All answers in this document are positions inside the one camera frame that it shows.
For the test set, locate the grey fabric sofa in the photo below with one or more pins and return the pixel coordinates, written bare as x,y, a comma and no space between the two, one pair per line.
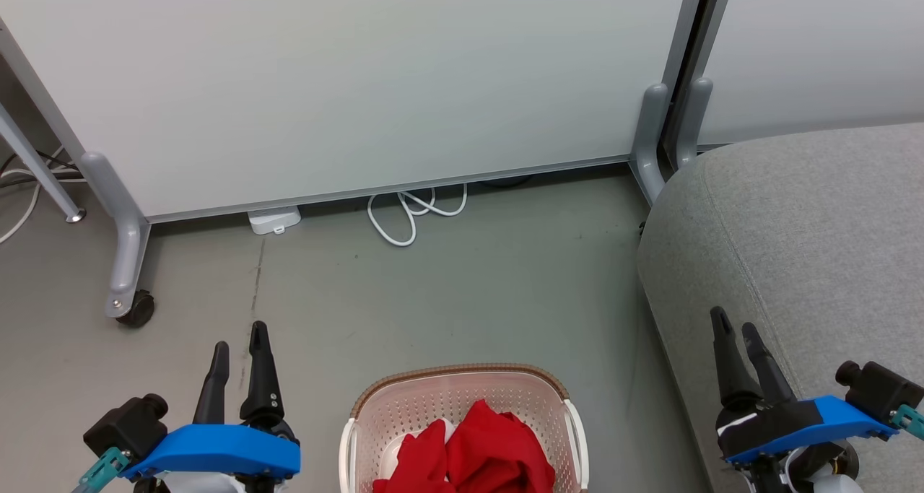
808,247

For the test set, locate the wide white partition panel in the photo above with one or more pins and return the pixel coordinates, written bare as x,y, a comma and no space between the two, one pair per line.
361,81

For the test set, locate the white power adapter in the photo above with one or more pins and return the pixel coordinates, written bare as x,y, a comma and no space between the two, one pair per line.
274,219

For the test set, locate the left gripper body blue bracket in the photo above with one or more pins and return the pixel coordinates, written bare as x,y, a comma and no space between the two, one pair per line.
216,450

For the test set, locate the white plastic laundry basket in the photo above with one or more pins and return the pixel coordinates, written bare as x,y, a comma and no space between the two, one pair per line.
426,403

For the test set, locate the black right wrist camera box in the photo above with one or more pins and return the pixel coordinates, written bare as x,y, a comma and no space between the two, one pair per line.
881,390

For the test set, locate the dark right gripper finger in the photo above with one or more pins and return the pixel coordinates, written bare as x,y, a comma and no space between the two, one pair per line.
771,374
730,367

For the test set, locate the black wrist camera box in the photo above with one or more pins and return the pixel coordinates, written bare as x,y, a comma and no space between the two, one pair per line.
126,424
881,390

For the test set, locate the black caster wheel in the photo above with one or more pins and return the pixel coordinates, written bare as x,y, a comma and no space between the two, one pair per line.
138,310

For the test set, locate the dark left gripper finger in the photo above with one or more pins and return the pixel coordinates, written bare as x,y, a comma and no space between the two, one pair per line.
214,392
261,385

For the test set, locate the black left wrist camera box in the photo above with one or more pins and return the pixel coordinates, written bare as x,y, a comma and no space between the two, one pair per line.
126,424

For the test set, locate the narrow white partition panel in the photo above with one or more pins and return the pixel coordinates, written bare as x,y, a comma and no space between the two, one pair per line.
816,53

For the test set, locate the grey partition foot with caster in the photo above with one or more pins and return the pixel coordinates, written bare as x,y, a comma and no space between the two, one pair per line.
123,240

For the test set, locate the red garment striped hem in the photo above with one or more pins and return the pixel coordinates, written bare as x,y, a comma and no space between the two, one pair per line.
498,450

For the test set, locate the grey metal table leg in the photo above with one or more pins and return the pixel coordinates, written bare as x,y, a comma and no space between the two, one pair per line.
36,164

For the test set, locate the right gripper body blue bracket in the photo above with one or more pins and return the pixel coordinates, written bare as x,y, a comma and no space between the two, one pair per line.
808,424

